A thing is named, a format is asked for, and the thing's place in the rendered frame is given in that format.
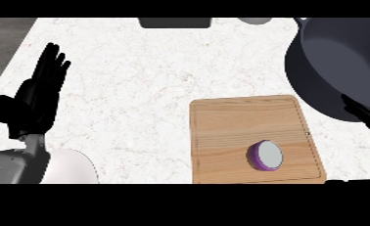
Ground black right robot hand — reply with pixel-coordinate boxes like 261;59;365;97
338;93;370;127

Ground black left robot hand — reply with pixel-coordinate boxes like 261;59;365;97
0;42;72;141

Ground dark grey pot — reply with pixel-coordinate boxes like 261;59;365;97
282;17;370;123

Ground wooden cutting board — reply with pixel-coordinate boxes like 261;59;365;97
187;94;328;185

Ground grey round object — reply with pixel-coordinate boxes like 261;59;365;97
236;17;273;25

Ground dark grey rectangular appliance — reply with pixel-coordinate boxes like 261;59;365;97
137;17;214;29

